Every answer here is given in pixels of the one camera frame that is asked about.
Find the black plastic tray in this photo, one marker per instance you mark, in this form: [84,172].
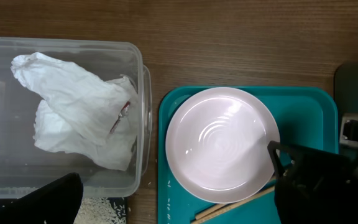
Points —
[117,211]

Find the pile of white rice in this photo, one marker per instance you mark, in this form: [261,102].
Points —
[98,211]

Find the white paper napkin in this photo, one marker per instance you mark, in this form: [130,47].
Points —
[79,112]

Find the upper wooden chopstick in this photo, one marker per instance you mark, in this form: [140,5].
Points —
[219,209]

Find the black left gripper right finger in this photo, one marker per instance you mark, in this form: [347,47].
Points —
[314,186]

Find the large pale pink plate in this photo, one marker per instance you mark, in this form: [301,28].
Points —
[216,145]

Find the grey plastic dish rack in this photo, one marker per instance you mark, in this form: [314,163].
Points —
[346,99]

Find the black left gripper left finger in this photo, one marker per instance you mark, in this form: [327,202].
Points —
[56,202]

